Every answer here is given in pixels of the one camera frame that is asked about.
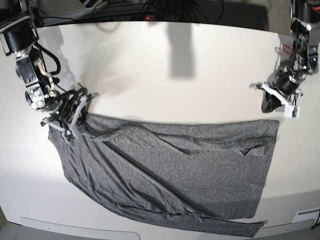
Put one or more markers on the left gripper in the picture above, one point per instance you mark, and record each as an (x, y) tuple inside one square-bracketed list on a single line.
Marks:
[(273, 98)]

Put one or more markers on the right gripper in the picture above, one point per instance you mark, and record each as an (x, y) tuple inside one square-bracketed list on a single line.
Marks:
[(67, 111)]

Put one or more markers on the grey long-sleeve T-shirt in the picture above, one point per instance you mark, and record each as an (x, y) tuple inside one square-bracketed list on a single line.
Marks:
[(199, 177)]

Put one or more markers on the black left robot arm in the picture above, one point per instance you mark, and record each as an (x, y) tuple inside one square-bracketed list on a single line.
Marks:
[(283, 89)]

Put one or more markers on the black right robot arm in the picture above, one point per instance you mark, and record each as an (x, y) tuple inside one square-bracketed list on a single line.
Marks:
[(38, 68)]

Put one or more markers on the black power strip red light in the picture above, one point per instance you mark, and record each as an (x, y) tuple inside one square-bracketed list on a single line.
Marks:
[(127, 18)]

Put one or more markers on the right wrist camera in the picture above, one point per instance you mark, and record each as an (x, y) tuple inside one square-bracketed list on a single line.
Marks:
[(69, 137)]

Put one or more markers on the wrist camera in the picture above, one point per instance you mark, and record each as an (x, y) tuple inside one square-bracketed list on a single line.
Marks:
[(291, 111), (69, 137)]

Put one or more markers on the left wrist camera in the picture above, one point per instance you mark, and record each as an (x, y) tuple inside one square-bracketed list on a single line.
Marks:
[(291, 111)]

